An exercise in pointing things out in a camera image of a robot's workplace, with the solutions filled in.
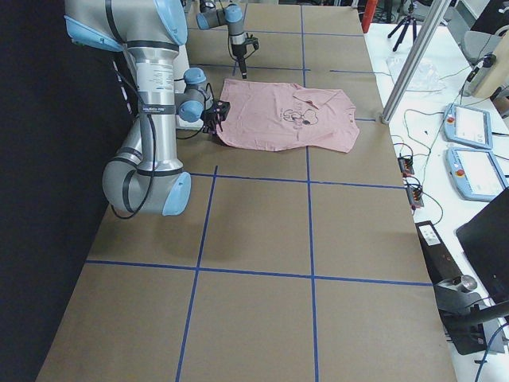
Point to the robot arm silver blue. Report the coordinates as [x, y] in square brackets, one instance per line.
[231, 16]
[145, 175]

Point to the black tripod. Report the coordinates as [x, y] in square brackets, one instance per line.
[408, 22]

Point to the near red circuit board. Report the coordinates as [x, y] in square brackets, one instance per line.
[414, 195]

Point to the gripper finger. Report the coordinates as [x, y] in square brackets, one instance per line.
[242, 67]

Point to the far blue teach pendant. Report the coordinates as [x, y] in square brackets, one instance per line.
[468, 126]

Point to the red cylinder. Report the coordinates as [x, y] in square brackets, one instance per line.
[368, 14]

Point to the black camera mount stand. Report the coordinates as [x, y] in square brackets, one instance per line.
[472, 325]

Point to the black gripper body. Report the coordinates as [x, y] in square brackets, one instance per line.
[209, 118]
[239, 50]

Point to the aluminium frame post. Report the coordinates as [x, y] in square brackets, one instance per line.
[424, 37]

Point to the pink Snoopy t-shirt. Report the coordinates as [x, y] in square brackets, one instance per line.
[283, 116]

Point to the near blue teach pendant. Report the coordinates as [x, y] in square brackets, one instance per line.
[475, 173]

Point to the blue teach pendant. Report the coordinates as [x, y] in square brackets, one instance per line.
[468, 126]
[475, 173]

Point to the red circuit board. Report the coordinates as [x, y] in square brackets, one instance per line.
[406, 165]
[414, 195]

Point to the far red circuit board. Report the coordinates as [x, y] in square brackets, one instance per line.
[406, 165]

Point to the black laptop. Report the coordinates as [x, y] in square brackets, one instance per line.
[484, 240]

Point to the clear plastic bag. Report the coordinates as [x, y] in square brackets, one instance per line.
[426, 77]

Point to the black box with label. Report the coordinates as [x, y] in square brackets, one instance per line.
[438, 259]

